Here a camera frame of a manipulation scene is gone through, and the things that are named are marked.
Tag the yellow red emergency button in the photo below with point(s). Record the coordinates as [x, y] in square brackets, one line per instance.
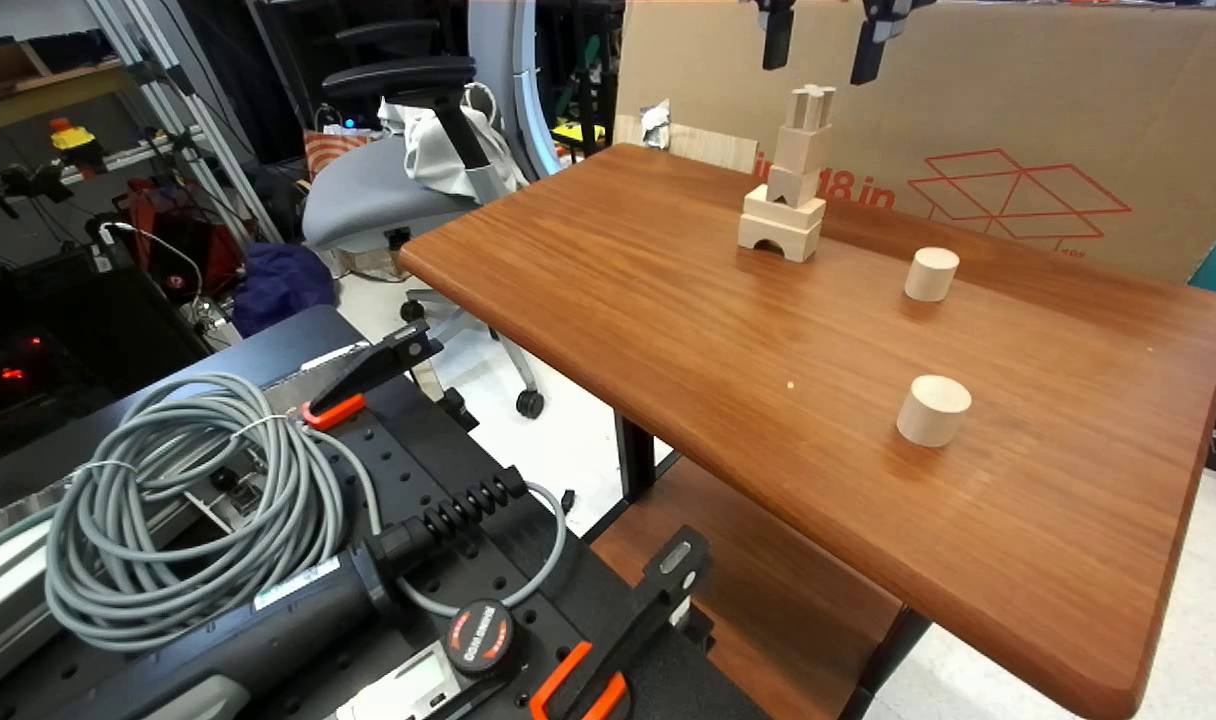
[74, 137]

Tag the slim wooden cylinder block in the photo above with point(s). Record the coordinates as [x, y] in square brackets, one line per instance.
[928, 275]

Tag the blue bag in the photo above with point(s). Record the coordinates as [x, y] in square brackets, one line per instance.
[280, 284]

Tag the wooden cube block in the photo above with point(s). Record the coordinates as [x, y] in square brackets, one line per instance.
[795, 160]

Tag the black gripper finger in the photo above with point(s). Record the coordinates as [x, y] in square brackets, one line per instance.
[875, 37]
[776, 35]

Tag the small wooden block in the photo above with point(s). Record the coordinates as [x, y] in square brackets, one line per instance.
[795, 193]

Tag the wide wooden cylinder block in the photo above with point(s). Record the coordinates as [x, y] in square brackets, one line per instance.
[933, 413]

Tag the wooden lower shelf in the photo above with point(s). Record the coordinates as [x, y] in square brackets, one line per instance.
[753, 586]

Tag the large cardboard box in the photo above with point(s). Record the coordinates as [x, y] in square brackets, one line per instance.
[1035, 104]

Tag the black table leg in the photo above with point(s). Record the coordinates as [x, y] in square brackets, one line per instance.
[636, 463]

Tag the wooden arch block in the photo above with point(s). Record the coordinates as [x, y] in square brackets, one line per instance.
[776, 234]

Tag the grey office chair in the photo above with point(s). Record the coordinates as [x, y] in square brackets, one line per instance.
[380, 186]

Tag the round black red knob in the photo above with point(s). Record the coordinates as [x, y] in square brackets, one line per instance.
[480, 637]

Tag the silver jacket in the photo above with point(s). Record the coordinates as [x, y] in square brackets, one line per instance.
[432, 154]

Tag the black clamp with orange grip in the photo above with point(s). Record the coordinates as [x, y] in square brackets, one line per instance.
[369, 371]
[623, 625]

